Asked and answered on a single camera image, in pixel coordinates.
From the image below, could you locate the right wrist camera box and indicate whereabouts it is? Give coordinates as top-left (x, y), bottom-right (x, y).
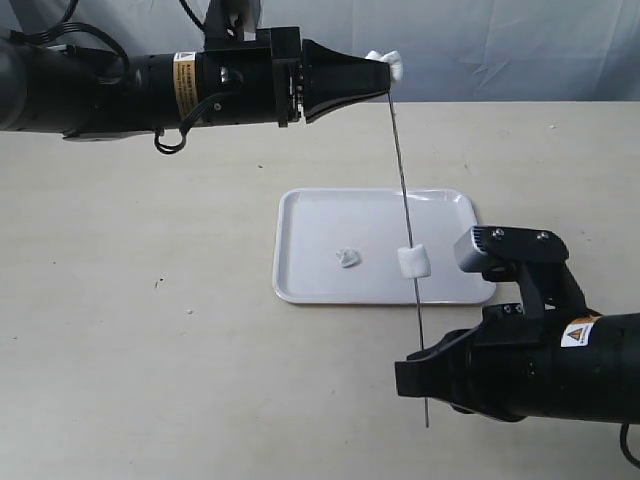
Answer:
top-left (454, 225), bottom-right (504, 273)

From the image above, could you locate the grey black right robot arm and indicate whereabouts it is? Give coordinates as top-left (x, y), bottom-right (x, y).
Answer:
top-left (395, 303), bottom-right (639, 424)

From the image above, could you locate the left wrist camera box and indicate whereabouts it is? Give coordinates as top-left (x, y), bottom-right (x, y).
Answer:
top-left (204, 0), bottom-right (262, 50)

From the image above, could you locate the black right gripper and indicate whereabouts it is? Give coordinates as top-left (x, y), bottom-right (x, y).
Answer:
top-left (394, 304), bottom-right (600, 422)

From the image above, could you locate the white plastic tray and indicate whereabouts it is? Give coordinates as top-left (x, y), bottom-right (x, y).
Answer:
top-left (273, 188), bottom-right (496, 305)

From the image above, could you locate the white marshmallow bottom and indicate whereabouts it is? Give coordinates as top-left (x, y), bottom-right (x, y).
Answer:
top-left (397, 244), bottom-right (431, 279)

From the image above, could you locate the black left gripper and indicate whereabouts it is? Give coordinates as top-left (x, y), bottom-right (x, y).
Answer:
top-left (127, 27), bottom-right (391, 128)

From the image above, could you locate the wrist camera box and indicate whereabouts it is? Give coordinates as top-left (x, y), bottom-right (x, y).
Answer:
top-left (454, 225), bottom-right (504, 273)
top-left (204, 0), bottom-right (262, 50)

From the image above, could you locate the white marshmallow top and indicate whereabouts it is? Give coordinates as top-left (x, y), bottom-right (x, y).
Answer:
top-left (366, 50), bottom-right (404, 84)

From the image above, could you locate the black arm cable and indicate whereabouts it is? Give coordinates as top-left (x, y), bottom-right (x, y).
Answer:
top-left (9, 0), bottom-right (211, 155)
top-left (618, 422), bottom-right (640, 466)

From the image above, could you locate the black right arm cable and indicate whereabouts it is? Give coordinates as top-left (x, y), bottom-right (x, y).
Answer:
top-left (618, 422), bottom-right (640, 466)

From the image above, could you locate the white marshmallow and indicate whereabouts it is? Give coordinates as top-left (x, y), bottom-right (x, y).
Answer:
top-left (335, 248), bottom-right (362, 269)
top-left (397, 244), bottom-right (431, 279)
top-left (366, 50), bottom-right (404, 84)

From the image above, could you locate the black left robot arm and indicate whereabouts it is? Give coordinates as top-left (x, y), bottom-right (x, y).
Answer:
top-left (1, 27), bottom-right (393, 155)

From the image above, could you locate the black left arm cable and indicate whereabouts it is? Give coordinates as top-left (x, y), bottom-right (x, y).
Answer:
top-left (9, 0), bottom-right (211, 155)

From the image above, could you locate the thin metal skewer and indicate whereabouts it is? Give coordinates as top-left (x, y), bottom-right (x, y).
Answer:
top-left (387, 91), bottom-right (430, 429)

